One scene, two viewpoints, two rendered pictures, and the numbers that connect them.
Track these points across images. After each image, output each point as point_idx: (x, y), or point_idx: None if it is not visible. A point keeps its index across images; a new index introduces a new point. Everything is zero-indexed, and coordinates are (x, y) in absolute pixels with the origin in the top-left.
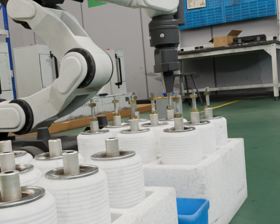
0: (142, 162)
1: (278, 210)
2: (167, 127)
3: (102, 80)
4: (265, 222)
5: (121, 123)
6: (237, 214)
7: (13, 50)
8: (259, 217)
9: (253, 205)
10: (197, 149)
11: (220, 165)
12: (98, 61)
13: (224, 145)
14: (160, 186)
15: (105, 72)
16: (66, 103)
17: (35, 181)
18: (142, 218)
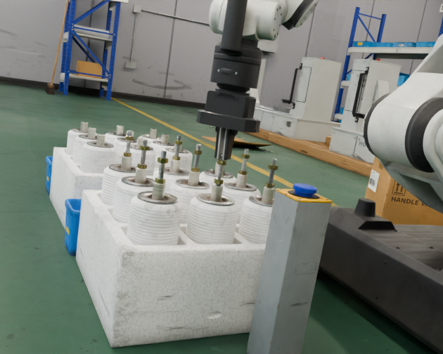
0: (85, 149)
1: (42, 323)
2: (171, 185)
3: (391, 153)
4: (48, 298)
5: (238, 183)
6: (91, 305)
7: None
8: (60, 305)
9: (85, 328)
10: (102, 185)
11: (91, 214)
12: (377, 116)
13: (119, 225)
14: (84, 174)
15: (387, 139)
16: (401, 183)
17: (114, 144)
18: (65, 166)
